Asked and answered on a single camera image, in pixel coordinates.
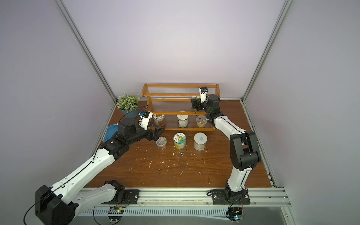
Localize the small clear cup dark contents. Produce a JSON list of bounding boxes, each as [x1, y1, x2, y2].
[[156, 136, 167, 149]]

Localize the tomato lid seed jar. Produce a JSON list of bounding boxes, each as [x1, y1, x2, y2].
[[153, 114, 166, 127]]

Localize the sunflower lid seed jar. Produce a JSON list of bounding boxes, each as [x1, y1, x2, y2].
[[173, 133, 187, 150]]

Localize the white lid seed jar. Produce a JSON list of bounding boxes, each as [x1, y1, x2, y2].
[[194, 132, 208, 151]]

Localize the green tree lid seed jar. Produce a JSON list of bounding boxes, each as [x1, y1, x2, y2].
[[190, 97, 199, 110]]

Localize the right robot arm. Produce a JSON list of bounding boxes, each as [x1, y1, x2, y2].
[[190, 94, 262, 203]]

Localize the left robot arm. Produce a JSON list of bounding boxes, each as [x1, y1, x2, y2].
[[35, 118, 165, 225]]

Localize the white label jar bottom shelf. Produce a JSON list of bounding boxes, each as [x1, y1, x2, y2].
[[176, 114, 189, 128]]

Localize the orange wooden three-tier shelf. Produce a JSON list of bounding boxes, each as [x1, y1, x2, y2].
[[142, 84, 220, 132]]

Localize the small yellow clear-lid cup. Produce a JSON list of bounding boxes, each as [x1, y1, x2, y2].
[[196, 115, 207, 128]]

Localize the blue dustpan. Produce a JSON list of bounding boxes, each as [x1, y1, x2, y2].
[[103, 124, 118, 142]]

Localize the potted green plant blue pot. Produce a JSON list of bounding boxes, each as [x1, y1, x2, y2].
[[116, 92, 140, 119]]

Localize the left controller board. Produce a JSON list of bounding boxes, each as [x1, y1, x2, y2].
[[107, 207, 125, 224]]

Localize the controller board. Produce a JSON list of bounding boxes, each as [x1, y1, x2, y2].
[[107, 207, 125, 224], [226, 207, 244, 222]]

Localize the right controller board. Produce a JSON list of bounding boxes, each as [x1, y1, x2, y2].
[[226, 207, 244, 222]]

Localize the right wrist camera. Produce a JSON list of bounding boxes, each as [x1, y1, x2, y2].
[[199, 86, 208, 103]]

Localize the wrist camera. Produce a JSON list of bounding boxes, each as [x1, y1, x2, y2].
[[199, 86, 208, 103], [140, 110, 153, 130]]

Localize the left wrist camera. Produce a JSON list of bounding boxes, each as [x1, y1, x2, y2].
[[140, 110, 153, 130]]

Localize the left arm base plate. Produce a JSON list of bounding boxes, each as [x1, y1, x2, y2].
[[101, 189, 140, 205]]

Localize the aluminium front rail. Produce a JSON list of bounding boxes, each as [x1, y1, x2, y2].
[[78, 188, 299, 225]]

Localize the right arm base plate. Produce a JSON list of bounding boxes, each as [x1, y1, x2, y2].
[[207, 188, 250, 205]]

